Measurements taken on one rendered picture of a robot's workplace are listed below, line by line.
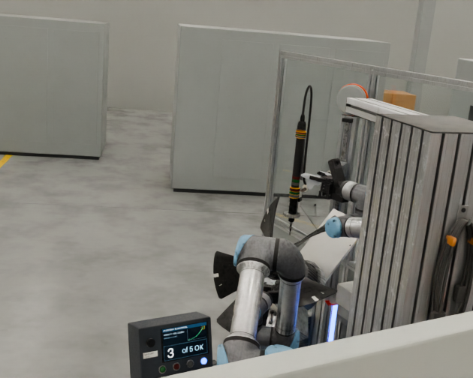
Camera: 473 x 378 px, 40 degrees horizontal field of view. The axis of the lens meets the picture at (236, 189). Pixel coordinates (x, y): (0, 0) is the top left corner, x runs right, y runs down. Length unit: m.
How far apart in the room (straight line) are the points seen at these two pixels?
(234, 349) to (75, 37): 7.91
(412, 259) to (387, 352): 1.09
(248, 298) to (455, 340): 1.58
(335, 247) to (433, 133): 1.61
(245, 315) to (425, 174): 0.82
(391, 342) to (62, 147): 9.39
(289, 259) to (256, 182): 6.17
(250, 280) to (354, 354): 1.66
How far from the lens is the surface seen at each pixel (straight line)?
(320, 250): 3.15
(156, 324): 2.20
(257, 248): 2.24
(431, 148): 1.58
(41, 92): 9.78
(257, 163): 8.33
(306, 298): 2.69
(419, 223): 1.62
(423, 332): 0.60
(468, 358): 0.65
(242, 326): 2.11
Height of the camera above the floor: 2.25
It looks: 15 degrees down
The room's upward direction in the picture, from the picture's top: 5 degrees clockwise
